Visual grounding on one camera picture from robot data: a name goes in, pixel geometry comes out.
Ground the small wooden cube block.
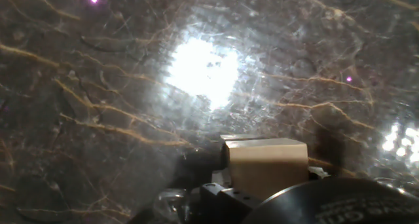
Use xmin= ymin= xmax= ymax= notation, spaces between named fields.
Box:
xmin=219 ymin=134 xmax=310 ymax=202

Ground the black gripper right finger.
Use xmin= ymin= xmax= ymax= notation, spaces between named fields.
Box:
xmin=307 ymin=166 xmax=331 ymax=181

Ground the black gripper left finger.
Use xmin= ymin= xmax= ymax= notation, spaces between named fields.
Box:
xmin=156 ymin=147 xmax=263 ymax=224

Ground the dark marble pattern sheet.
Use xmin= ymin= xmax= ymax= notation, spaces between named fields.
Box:
xmin=0 ymin=0 xmax=419 ymax=224

